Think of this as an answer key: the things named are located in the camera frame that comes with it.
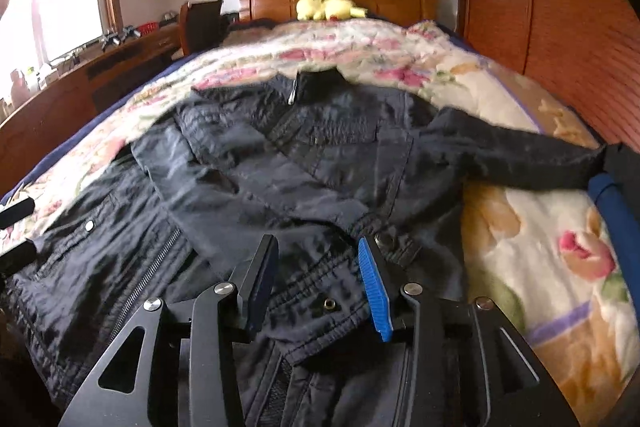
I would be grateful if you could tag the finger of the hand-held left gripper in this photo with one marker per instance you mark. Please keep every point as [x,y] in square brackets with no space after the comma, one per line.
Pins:
[17,254]
[17,211]

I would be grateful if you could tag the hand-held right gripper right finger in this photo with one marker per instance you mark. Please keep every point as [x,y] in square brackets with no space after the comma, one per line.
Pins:
[374,292]

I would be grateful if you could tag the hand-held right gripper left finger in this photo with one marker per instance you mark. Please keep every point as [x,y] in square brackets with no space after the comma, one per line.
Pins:
[261,287]

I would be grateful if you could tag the black jacket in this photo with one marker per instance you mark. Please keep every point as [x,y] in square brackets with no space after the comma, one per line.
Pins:
[260,167]

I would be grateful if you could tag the long wooden desk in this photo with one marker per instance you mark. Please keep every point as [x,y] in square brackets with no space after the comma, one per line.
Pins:
[55,107]

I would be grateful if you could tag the pink bottle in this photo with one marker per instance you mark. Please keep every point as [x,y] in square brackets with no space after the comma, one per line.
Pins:
[19,88]

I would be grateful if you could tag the floral blanket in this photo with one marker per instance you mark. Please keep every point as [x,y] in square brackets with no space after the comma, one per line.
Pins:
[525,227]

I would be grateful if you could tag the grey toy model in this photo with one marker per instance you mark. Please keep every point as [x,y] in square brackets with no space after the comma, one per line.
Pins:
[120,37]

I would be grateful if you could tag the red basket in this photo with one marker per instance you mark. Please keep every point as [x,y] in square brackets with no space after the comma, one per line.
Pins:
[148,27]

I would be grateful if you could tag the blue bed sheet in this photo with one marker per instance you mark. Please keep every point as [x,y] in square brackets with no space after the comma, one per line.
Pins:
[605,207]

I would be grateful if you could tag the wooden chair with dark cloth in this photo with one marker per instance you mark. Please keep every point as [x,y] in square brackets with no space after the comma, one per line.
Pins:
[202,24]

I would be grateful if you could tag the dark cloth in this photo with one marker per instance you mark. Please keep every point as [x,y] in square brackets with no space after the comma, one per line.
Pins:
[622,172]

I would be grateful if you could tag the yellow plush toy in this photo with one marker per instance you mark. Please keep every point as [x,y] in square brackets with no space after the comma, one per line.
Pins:
[327,7]

